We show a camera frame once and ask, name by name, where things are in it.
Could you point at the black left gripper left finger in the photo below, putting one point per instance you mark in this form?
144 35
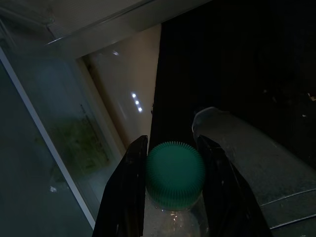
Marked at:
123 192

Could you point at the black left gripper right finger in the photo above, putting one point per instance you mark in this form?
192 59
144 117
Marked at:
227 197

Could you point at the clear bottle green cap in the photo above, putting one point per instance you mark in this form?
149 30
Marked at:
175 168

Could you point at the fridge body white interior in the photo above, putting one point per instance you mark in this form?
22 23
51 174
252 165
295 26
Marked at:
24 172

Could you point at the clear fridge crisper drawer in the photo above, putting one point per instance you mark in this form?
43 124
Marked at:
56 93

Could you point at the grey left robot leg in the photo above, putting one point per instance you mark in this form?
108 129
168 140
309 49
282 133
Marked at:
259 160

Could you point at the green leafy vegetables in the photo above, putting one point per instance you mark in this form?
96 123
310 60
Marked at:
79 143

